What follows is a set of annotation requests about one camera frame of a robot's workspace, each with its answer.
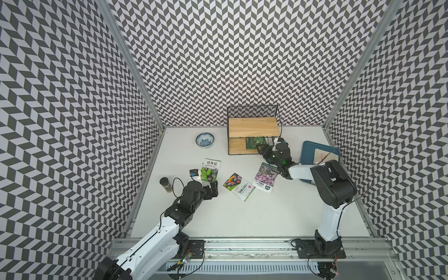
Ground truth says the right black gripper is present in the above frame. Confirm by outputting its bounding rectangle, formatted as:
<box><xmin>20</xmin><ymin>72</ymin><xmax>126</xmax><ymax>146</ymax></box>
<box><xmin>255</xmin><ymin>143</ymin><xmax>282</xmax><ymax>166</ymax></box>

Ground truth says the green leaf seed bag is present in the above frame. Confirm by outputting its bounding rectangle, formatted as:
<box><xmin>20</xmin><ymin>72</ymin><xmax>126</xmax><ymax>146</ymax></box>
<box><xmin>245</xmin><ymin>136</ymin><xmax>267</xmax><ymax>150</ymax></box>

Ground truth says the red-white label seed bag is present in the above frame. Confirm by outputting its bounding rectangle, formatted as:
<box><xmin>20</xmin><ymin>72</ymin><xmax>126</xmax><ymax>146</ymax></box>
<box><xmin>200</xmin><ymin>158</ymin><xmax>222</xmax><ymax>182</ymax></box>

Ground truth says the pink flower seed bag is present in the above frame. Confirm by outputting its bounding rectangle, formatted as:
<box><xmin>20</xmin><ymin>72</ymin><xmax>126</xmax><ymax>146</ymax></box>
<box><xmin>253</xmin><ymin>163</ymin><xmax>278</xmax><ymax>194</ymax></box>

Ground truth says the black wire two-tier shelf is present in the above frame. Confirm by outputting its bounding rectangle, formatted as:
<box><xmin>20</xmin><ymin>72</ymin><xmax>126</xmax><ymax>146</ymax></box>
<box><xmin>226</xmin><ymin>105</ymin><xmax>282</xmax><ymax>155</ymax></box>

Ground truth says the mixed flower white seed bag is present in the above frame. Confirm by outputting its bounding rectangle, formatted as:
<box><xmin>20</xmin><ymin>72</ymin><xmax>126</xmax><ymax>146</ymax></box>
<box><xmin>224</xmin><ymin>173</ymin><xmax>256</xmax><ymax>202</ymax></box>

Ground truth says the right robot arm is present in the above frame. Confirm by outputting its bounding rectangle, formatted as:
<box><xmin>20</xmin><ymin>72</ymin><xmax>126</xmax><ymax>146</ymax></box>
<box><xmin>257</xmin><ymin>138</ymin><xmax>357</xmax><ymax>259</ymax></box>

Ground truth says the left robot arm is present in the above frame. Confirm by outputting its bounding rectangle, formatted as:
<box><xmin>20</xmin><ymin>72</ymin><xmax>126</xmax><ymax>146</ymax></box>
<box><xmin>93</xmin><ymin>180</ymin><xmax>218</xmax><ymax>280</ymax></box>

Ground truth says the teal tray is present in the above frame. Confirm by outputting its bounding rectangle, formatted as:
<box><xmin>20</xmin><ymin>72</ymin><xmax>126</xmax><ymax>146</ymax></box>
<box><xmin>300</xmin><ymin>141</ymin><xmax>341</xmax><ymax>165</ymax></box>

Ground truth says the blue white porcelain bowl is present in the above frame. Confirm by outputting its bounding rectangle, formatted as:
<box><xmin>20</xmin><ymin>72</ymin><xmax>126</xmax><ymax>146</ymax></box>
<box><xmin>195</xmin><ymin>133</ymin><xmax>215</xmax><ymax>148</ymax></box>

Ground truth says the small spice jar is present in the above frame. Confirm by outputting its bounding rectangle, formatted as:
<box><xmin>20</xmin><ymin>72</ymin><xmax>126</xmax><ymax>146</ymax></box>
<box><xmin>159</xmin><ymin>177</ymin><xmax>173</xmax><ymax>193</ymax></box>

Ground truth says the beige cloth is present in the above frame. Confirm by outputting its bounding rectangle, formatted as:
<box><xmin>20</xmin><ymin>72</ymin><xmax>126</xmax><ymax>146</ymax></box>
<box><xmin>313</xmin><ymin>149</ymin><xmax>340</xmax><ymax>165</ymax></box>

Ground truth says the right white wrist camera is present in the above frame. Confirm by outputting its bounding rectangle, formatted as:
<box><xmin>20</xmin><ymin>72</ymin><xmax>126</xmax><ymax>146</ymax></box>
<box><xmin>273</xmin><ymin>137</ymin><xmax>289</xmax><ymax>149</ymax></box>

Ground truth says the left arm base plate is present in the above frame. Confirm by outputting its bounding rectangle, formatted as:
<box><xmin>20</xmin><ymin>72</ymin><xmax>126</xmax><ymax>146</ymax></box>
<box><xmin>175</xmin><ymin>239</ymin><xmax>205</xmax><ymax>259</ymax></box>

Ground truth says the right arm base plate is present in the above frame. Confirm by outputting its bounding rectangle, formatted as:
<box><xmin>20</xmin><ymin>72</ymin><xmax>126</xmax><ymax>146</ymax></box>
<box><xmin>292</xmin><ymin>239</ymin><xmax>347</xmax><ymax>259</ymax></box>

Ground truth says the aluminium front rail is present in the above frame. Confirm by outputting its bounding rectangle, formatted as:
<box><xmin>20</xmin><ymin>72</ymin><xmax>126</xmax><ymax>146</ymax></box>
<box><xmin>104</xmin><ymin>236</ymin><xmax>403</xmax><ymax>263</ymax></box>

